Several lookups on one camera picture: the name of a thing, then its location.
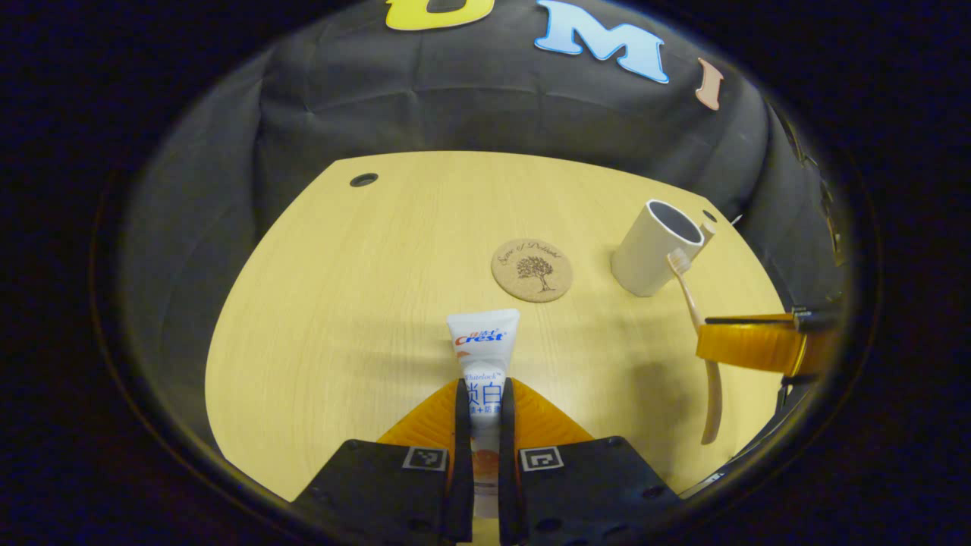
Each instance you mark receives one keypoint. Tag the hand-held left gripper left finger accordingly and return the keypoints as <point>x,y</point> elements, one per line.
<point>463,455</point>

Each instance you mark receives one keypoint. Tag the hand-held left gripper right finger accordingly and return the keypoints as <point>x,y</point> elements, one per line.
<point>507,455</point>

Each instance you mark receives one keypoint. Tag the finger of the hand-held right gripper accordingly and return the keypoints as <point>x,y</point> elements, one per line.
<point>747,345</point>

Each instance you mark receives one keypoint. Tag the wooden toothbrush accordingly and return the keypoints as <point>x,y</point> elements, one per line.
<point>711,402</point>

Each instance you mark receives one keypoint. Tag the white toothpaste tube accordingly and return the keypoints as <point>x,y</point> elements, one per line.
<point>483,341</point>

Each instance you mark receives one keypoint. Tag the round cork coaster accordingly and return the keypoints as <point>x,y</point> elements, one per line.
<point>531,271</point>

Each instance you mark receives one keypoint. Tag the light wooden desktop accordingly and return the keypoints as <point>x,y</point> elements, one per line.
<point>341,303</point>

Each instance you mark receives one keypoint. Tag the black backdrop cloth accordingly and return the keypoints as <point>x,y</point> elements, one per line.
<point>455,114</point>

